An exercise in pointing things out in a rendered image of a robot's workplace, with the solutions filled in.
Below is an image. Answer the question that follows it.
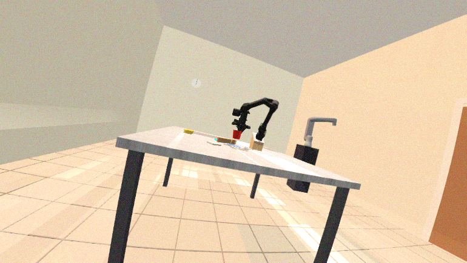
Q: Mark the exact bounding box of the orange flat bar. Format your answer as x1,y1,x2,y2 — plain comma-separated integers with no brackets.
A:
217,137,237,144

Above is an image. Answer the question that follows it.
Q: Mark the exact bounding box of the red cup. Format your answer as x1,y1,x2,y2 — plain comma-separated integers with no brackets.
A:
233,130,241,139

